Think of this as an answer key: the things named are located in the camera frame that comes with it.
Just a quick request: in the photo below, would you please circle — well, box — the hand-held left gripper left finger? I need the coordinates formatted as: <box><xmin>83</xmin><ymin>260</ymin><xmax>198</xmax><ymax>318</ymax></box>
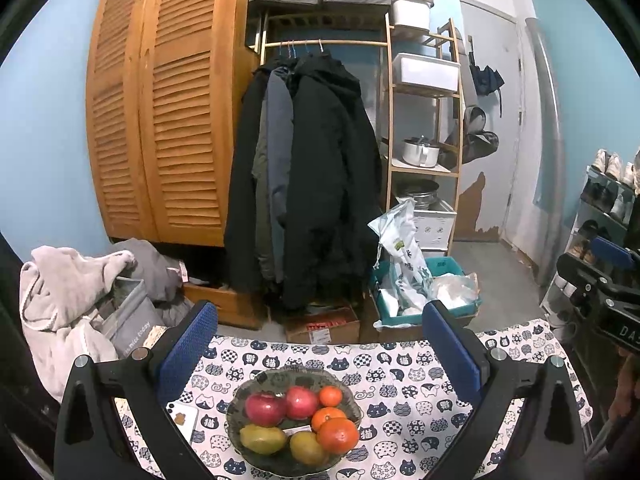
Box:
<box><xmin>52</xmin><ymin>300</ymin><xmax>221</xmax><ymax>480</ymax></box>

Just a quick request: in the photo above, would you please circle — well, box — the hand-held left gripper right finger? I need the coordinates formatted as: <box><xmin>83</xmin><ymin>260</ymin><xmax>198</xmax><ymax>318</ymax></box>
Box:
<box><xmin>421</xmin><ymin>299</ymin><xmax>586</xmax><ymax>480</ymax></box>

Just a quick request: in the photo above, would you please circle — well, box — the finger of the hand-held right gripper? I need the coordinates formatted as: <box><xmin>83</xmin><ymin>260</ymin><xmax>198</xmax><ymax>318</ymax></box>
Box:
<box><xmin>590</xmin><ymin>236</ymin><xmax>640</xmax><ymax>271</ymax></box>
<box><xmin>556</xmin><ymin>252</ymin><xmax>626</xmax><ymax>306</ymax></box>

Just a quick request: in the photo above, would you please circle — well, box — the green glass plate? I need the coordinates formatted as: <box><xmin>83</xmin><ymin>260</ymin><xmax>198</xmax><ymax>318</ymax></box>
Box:
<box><xmin>226</xmin><ymin>365</ymin><xmax>363</xmax><ymax>478</ymax></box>

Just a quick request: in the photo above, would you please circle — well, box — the red apple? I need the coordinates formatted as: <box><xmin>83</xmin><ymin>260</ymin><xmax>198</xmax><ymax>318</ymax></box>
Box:
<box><xmin>245</xmin><ymin>392</ymin><xmax>287</xmax><ymax>427</ymax></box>
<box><xmin>285</xmin><ymin>386</ymin><xmax>321</xmax><ymax>421</ymax></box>

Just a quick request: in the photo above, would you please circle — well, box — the large orange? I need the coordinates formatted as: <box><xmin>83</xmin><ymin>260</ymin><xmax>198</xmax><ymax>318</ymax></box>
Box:
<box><xmin>311</xmin><ymin>406</ymin><xmax>348</xmax><ymax>433</ymax></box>
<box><xmin>316</xmin><ymin>417</ymin><xmax>361</xmax><ymax>456</ymax></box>

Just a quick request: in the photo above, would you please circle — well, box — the green mango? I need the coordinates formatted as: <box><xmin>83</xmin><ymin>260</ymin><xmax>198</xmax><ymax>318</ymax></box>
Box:
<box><xmin>290</xmin><ymin>431</ymin><xmax>331</xmax><ymax>466</ymax></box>

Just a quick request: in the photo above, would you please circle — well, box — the person's right hand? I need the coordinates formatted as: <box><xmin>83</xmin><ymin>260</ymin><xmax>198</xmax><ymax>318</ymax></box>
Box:
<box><xmin>607</xmin><ymin>347</ymin><xmax>640</xmax><ymax>421</ymax></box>

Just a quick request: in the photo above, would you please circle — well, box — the white shoe rack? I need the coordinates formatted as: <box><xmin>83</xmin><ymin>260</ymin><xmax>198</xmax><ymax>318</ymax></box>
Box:
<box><xmin>540</xmin><ymin>165</ymin><xmax>640</xmax><ymax>321</ymax></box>

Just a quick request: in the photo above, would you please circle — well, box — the grey tote bag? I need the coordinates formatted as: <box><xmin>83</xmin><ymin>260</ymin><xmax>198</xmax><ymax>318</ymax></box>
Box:
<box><xmin>92</xmin><ymin>277</ymin><xmax>166</xmax><ymax>361</ymax></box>

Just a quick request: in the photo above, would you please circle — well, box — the clear plastic bag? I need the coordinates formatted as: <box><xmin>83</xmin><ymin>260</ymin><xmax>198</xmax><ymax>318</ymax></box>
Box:
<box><xmin>430</xmin><ymin>272</ymin><xmax>480</xmax><ymax>308</ymax></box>

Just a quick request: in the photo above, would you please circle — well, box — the cat-print tablecloth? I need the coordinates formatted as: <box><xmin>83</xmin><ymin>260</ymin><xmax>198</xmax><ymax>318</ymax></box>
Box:
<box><xmin>112</xmin><ymin>317</ymin><xmax>593</xmax><ymax>480</ymax></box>

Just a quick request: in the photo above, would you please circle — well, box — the teal box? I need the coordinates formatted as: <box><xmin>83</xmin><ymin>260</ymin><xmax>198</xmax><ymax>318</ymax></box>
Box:
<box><xmin>371</xmin><ymin>256</ymin><xmax>483</xmax><ymax>322</ymax></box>

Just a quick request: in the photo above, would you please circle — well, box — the grey clothes pile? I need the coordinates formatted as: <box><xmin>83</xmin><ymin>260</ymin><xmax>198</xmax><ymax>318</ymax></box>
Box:
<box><xmin>107</xmin><ymin>239</ymin><xmax>193</xmax><ymax>328</ymax></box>

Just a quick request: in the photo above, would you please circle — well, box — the shoe rack with shoes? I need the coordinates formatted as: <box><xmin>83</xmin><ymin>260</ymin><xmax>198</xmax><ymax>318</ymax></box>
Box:
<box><xmin>542</xmin><ymin>149</ymin><xmax>640</xmax><ymax>311</ymax></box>

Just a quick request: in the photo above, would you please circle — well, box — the white rice bag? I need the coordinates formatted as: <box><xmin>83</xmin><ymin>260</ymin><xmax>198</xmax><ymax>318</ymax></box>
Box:
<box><xmin>368</xmin><ymin>199</ymin><xmax>433</xmax><ymax>313</ymax></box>

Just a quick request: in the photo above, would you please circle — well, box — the white perforated basket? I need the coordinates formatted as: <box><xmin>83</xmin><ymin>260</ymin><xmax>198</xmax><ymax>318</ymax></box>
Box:
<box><xmin>412</xmin><ymin>200</ymin><xmax>458</xmax><ymax>251</ymax></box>

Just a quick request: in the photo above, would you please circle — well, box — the red-label cardboard box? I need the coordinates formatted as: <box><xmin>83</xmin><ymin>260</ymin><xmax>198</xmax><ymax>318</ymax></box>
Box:
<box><xmin>284</xmin><ymin>305</ymin><xmax>362</xmax><ymax>345</ymax></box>

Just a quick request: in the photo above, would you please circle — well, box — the metal pipe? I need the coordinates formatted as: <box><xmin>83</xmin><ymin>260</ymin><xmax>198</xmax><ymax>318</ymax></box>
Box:
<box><xmin>524</xmin><ymin>17</ymin><xmax>568</xmax><ymax>281</ymax></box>

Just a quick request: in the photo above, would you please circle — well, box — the white fleece garment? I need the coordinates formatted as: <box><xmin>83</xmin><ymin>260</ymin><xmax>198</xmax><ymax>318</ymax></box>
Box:
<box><xmin>20</xmin><ymin>246</ymin><xmax>136</xmax><ymax>401</ymax></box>

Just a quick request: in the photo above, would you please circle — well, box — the white door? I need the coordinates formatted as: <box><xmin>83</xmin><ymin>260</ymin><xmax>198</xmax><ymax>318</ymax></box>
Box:
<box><xmin>457</xmin><ymin>0</ymin><xmax>523</xmax><ymax>241</ymax></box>

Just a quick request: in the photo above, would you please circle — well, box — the black jacket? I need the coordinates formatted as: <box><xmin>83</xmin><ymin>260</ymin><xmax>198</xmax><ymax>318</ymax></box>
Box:
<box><xmin>223</xmin><ymin>65</ymin><xmax>273</xmax><ymax>293</ymax></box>

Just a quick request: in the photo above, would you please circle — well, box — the dark grey hanging bag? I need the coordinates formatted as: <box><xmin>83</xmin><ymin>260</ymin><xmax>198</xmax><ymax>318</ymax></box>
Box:
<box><xmin>440</xmin><ymin>130</ymin><xmax>501</xmax><ymax>171</ymax></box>

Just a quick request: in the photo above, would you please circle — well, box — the grey folded bag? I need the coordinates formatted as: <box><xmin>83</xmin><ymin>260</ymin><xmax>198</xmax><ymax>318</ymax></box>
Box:
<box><xmin>462</xmin><ymin>106</ymin><xmax>488</xmax><ymax>133</ymax></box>

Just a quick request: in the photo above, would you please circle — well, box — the steel cooking pot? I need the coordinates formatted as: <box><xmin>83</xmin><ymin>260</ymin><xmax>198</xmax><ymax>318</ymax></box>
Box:
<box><xmin>402</xmin><ymin>137</ymin><xmax>443</xmax><ymax>167</ymax></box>

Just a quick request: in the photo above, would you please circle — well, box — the black hooded coat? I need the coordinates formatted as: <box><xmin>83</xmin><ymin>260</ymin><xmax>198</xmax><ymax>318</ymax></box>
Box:
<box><xmin>280</xmin><ymin>55</ymin><xmax>383</xmax><ymax>311</ymax></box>

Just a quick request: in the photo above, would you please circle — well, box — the grey jacket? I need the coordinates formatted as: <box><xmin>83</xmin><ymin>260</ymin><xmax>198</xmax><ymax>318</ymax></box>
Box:
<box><xmin>252</xmin><ymin>67</ymin><xmax>296</xmax><ymax>281</ymax></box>

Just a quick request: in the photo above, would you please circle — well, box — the wooden louvered wardrobe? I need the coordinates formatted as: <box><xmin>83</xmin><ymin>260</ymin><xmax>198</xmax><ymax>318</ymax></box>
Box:
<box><xmin>85</xmin><ymin>0</ymin><xmax>266</xmax><ymax>331</ymax></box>

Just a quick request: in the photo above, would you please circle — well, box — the wooden shelf unit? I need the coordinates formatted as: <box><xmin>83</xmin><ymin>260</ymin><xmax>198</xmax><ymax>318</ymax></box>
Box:
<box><xmin>382</xmin><ymin>15</ymin><xmax>463</xmax><ymax>256</ymax></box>

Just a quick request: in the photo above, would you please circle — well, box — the white storage bin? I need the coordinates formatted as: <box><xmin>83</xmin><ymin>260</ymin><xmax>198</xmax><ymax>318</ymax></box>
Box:
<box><xmin>391</xmin><ymin>52</ymin><xmax>461</xmax><ymax>92</ymax></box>

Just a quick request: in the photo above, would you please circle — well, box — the white bucket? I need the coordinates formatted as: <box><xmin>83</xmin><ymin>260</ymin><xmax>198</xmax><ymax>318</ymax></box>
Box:
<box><xmin>390</xmin><ymin>0</ymin><xmax>432</xmax><ymax>31</ymax></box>

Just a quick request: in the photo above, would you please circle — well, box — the wooden garment rack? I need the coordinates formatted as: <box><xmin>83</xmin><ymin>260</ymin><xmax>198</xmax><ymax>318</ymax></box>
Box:
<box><xmin>257</xmin><ymin>7</ymin><xmax>391</xmax><ymax>56</ymax></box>

